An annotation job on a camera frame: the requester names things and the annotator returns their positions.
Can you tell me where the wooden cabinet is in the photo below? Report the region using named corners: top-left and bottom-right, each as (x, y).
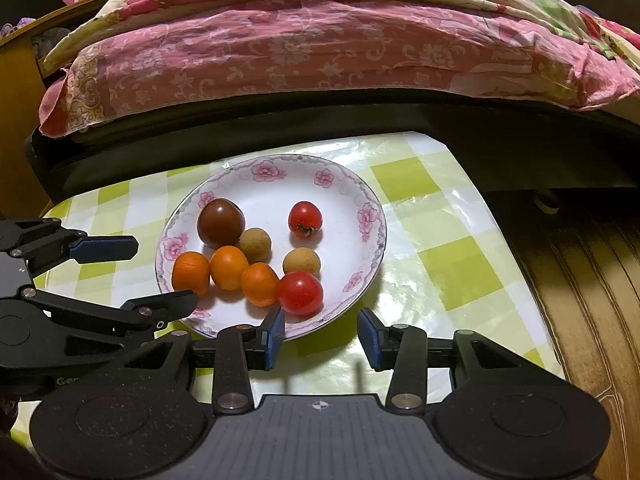
top-left (0, 0), bottom-right (117, 222)

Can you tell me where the white floral plate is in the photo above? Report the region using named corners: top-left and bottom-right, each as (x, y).
top-left (155, 154), bottom-right (388, 342)

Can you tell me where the pink floral bed sheet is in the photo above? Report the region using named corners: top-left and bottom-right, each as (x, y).
top-left (39, 0), bottom-right (640, 139)

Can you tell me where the small orange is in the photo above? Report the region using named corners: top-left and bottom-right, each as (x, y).
top-left (171, 251), bottom-right (211, 297)
top-left (209, 245), bottom-right (250, 291)
top-left (240, 262), bottom-right (281, 307)

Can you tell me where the green checkered tablecloth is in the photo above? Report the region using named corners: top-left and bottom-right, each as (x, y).
top-left (10, 131), bottom-right (569, 447)

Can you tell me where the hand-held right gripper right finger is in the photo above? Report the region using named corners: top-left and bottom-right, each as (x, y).
top-left (357, 307), bottom-right (522, 414)

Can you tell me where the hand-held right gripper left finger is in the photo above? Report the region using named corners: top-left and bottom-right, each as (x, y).
top-left (125, 305), bottom-right (286, 415)

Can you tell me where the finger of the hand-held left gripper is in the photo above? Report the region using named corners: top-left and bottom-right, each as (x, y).
top-left (21, 286), bottom-right (199, 357)
top-left (0, 218), bottom-right (140, 280)

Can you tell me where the dark bed frame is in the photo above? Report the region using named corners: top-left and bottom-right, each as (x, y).
top-left (25, 89), bottom-right (640, 211)

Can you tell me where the dark brown tomato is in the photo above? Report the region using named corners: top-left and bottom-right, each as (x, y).
top-left (196, 198), bottom-right (247, 250)

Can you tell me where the red cherry tomato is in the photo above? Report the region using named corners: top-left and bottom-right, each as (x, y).
top-left (288, 201), bottom-right (323, 239)
top-left (276, 270), bottom-right (324, 317)

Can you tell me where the brown longan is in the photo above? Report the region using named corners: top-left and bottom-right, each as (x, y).
top-left (282, 247), bottom-right (322, 277)
top-left (237, 227), bottom-right (273, 264)

